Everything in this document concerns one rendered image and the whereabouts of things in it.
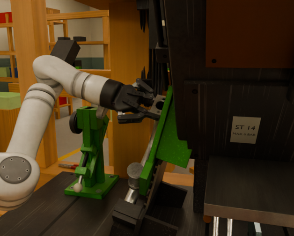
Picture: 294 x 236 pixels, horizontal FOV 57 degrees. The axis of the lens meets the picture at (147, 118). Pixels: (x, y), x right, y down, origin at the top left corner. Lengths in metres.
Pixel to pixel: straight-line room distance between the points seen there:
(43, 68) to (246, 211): 0.56
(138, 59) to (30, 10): 0.44
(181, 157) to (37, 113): 0.34
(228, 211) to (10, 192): 0.37
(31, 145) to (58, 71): 0.20
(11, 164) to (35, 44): 0.65
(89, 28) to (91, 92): 12.13
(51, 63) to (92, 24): 12.08
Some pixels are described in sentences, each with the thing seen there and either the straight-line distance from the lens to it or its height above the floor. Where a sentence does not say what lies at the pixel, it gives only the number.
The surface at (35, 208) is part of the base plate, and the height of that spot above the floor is 0.90.
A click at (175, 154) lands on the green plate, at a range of 0.58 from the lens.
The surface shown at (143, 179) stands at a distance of 0.57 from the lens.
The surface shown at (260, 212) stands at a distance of 0.41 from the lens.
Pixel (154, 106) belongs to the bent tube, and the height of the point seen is 1.21.
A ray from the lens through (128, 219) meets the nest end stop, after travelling 0.67.
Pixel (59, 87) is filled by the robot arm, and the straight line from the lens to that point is 0.78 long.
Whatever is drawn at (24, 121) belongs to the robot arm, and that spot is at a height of 1.19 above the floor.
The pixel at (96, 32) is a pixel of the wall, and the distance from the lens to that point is 12.68.
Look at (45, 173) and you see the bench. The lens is 1.16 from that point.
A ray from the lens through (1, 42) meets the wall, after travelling 9.42.
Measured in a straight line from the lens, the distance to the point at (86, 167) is 0.89.
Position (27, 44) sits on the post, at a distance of 1.14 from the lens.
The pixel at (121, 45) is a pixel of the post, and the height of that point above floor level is 1.36.
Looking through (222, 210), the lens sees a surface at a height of 1.12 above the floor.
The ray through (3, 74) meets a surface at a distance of 7.15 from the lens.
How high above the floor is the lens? 1.33
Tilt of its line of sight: 13 degrees down
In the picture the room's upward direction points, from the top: straight up
